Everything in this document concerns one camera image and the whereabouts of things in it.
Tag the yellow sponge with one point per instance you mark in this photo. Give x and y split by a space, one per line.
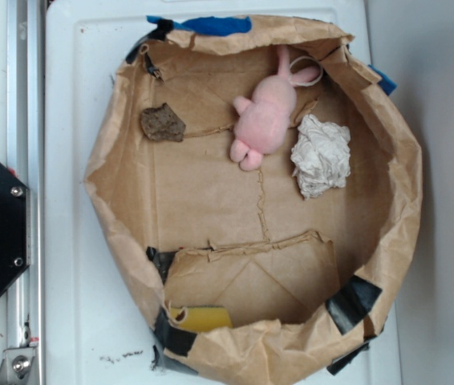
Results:
200 319

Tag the pink plush bunny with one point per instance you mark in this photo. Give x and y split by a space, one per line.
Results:
264 118

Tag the blue tape strip top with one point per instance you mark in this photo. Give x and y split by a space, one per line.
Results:
211 26

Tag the metal corner bracket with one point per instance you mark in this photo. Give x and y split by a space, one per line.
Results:
17 365

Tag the crumpled white paper ball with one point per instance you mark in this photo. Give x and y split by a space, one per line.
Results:
321 156

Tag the brown paper bag bin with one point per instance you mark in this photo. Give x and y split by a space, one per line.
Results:
305 282

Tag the blue tape piece right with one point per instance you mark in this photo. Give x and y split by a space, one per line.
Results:
386 84

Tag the aluminium extrusion rail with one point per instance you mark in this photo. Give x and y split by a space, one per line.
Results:
25 91

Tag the brown rough rock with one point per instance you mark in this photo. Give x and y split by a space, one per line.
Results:
162 123

